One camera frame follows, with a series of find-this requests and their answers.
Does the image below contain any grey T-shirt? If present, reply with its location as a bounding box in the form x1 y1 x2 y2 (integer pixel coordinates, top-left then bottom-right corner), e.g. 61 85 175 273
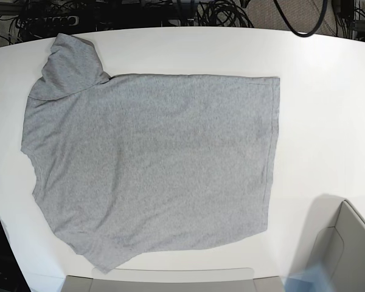
21 34 280 273

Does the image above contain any blue blurred object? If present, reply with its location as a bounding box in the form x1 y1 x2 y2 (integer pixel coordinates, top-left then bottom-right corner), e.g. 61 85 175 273
284 264 332 292

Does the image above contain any black coiled cable bundle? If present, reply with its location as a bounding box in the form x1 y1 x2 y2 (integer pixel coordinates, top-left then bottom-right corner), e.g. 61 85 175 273
194 0 255 29

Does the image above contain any thick black looped cable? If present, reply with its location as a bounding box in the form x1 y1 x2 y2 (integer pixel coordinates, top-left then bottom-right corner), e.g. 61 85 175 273
273 0 328 38

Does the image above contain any black tangled cables left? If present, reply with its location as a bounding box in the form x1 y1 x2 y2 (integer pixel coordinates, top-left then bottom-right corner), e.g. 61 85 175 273
0 0 89 42

